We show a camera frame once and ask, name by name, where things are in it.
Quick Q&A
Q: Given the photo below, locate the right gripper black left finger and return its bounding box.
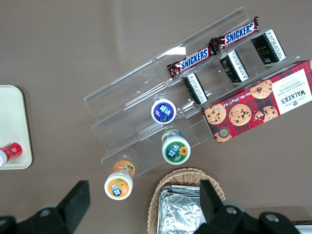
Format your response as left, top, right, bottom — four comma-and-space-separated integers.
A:
56, 180, 91, 234

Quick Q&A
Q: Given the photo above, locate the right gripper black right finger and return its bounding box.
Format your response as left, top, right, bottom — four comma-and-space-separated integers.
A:
199, 179, 226, 224

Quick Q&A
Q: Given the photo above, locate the light wicker basket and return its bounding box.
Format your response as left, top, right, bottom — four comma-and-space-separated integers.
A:
147, 167, 226, 234

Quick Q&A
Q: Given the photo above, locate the beige plastic serving tray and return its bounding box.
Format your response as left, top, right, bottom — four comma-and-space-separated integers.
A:
0, 84, 33, 170

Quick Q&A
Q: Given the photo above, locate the stack of foil trays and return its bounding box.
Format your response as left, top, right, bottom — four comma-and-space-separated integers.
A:
158, 184, 208, 234

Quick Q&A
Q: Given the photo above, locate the orange gum jar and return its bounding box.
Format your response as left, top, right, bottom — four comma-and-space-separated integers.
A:
104, 160, 136, 201

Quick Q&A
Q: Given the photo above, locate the green gum jar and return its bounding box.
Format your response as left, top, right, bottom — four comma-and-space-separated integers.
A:
161, 129, 192, 166

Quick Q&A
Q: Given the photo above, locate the red-lid yogurt cup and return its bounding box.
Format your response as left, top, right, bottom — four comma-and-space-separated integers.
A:
0, 142, 23, 168

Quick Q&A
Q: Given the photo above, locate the blue gum jar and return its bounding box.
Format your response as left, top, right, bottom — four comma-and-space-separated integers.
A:
150, 96, 177, 125

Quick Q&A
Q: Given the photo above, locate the red Walkers cookie box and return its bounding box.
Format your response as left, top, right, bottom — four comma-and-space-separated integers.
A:
200, 59, 312, 144

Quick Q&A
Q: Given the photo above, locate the small black carton box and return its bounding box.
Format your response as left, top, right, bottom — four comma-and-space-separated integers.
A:
219, 48, 250, 85
251, 29, 287, 66
182, 72, 209, 105

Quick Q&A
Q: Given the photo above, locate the clear acrylic stepped stand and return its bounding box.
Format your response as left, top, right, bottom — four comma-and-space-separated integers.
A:
83, 6, 303, 178

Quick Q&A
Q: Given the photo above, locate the Snickers chocolate bar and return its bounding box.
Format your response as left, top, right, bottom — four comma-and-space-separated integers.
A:
167, 46, 216, 80
209, 16, 260, 52

